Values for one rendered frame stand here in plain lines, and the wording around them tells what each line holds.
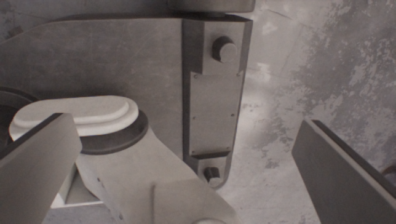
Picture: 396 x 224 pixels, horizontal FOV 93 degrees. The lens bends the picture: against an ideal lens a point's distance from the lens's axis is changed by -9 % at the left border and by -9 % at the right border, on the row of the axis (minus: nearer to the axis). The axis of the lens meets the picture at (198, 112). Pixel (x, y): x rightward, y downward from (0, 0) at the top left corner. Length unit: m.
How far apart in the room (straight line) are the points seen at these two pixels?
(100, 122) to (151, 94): 0.17
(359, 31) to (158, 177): 0.85
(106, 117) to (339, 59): 0.82
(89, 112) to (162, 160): 0.14
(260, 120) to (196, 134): 0.37
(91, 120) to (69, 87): 0.17
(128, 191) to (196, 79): 0.28
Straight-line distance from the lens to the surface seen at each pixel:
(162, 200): 0.25
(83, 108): 0.39
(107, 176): 0.32
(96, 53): 0.47
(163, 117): 0.52
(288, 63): 0.79
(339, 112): 1.09
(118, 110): 0.36
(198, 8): 0.43
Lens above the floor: 0.61
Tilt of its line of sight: 57 degrees down
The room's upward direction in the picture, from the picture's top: 158 degrees clockwise
